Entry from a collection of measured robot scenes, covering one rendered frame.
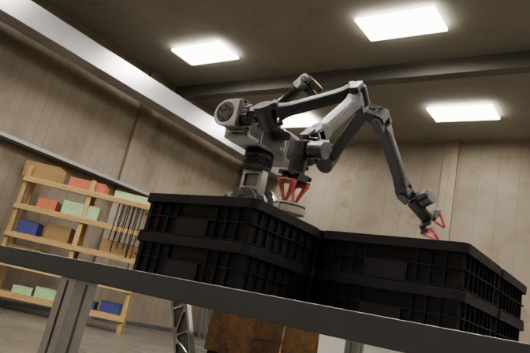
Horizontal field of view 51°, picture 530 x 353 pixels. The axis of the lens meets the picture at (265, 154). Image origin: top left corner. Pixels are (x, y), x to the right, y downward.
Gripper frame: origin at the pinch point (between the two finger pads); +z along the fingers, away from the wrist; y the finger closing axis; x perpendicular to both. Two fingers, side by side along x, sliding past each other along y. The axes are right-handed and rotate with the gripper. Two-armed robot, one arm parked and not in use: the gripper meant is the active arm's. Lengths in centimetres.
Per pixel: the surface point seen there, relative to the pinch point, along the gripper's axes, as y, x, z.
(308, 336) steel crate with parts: 488, 306, 91
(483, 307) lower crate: 5, -62, 20
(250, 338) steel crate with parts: 487, 400, 116
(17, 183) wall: 306, 829, -28
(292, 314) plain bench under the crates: -68, -59, 28
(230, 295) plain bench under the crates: -68, -46, 28
